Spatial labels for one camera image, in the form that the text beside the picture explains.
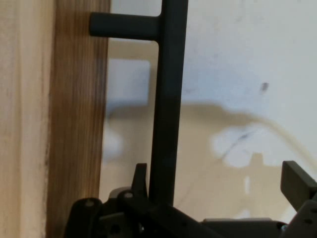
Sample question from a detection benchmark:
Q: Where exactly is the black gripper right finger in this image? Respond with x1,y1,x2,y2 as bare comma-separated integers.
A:
280,160,317,238

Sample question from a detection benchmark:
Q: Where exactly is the brown wooden drawer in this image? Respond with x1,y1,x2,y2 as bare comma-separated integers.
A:
0,0,111,238

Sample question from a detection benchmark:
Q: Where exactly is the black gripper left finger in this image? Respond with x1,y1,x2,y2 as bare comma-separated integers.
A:
63,163,219,238

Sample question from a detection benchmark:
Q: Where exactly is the black bar drawer handle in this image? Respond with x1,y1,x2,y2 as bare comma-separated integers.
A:
89,0,188,208

